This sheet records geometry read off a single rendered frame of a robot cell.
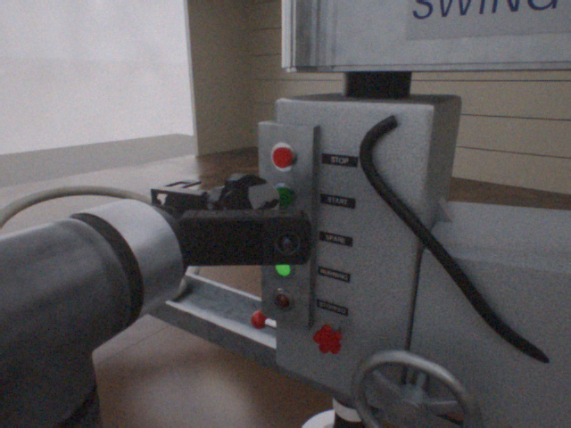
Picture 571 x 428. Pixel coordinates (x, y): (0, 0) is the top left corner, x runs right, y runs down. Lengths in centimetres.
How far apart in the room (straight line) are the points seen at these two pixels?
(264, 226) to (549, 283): 30
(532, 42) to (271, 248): 29
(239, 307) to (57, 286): 67
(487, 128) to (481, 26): 632
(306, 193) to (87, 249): 29
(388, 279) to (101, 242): 34
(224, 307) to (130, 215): 63
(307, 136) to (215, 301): 55
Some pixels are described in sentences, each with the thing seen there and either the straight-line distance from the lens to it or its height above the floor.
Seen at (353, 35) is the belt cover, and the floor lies 159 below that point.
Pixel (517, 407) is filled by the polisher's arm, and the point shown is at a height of 118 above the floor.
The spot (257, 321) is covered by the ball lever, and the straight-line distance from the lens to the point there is 68.
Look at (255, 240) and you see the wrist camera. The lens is 33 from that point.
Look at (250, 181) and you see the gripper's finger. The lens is 41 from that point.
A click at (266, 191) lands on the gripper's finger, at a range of 44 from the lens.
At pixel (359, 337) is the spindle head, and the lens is 56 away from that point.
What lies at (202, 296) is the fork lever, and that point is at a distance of 95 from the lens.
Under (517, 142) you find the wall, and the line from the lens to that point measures 668.
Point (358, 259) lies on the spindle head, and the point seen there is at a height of 133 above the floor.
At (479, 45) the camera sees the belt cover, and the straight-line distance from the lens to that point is 43.
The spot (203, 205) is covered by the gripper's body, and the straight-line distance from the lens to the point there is 37.
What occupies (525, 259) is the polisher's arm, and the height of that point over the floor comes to 136.
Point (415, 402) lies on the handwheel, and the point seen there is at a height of 120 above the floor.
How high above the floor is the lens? 155
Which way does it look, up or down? 19 degrees down
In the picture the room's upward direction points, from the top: straight up
